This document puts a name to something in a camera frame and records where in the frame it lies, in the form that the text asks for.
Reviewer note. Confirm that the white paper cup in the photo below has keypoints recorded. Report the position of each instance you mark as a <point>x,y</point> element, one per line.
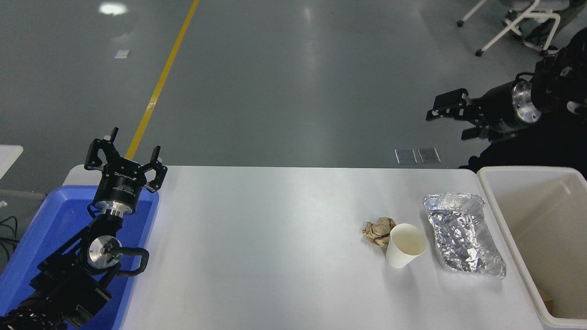
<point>406,245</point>

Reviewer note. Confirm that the grey floor plate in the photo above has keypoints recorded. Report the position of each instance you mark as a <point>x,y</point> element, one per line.
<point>406,156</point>
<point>429,156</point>

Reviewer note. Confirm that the crumpled tan paper ball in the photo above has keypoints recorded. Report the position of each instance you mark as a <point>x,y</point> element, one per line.
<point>377,229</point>

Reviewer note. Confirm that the seated person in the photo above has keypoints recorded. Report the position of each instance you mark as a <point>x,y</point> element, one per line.
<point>532,30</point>

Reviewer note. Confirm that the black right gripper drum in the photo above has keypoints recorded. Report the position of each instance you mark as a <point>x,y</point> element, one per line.
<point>500,110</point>

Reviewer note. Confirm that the crumpled silver foil tray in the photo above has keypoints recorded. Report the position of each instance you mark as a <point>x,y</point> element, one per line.
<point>463,233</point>

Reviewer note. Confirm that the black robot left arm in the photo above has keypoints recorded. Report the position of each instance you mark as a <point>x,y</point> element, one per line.
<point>69,279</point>

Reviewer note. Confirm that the small white side table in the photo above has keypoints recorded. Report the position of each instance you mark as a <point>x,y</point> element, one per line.
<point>9,160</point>

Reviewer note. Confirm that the standing person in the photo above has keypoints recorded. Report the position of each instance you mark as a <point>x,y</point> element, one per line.
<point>541,151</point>

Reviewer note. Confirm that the small white floor patch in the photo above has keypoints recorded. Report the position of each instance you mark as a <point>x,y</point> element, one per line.
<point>123,53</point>

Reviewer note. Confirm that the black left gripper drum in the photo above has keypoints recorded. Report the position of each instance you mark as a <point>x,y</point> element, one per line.
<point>120,185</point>

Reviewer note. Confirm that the blue plastic tray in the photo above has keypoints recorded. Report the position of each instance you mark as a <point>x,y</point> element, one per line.
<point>50,220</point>

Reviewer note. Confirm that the large pale plastic bin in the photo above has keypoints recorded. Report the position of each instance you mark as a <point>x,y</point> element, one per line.
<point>550,229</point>

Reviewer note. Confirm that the white wheeled chair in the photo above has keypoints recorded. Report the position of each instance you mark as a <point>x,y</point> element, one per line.
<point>509,30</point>

